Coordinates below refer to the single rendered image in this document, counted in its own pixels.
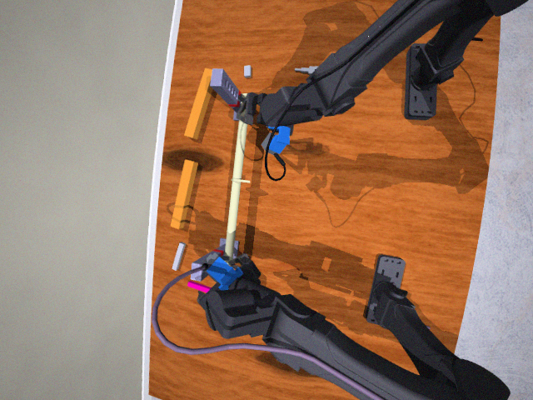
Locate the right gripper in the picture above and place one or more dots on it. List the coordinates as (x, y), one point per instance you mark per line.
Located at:
(252, 99)

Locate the tan wooden block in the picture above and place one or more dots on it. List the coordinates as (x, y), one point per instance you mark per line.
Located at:
(200, 106)
(184, 194)

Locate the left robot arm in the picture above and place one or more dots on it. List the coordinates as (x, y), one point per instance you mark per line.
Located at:
(286, 322)

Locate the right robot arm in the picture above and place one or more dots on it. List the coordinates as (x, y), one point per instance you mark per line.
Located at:
(394, 31)

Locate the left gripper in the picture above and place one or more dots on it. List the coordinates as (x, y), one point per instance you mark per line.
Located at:
(243, 277)

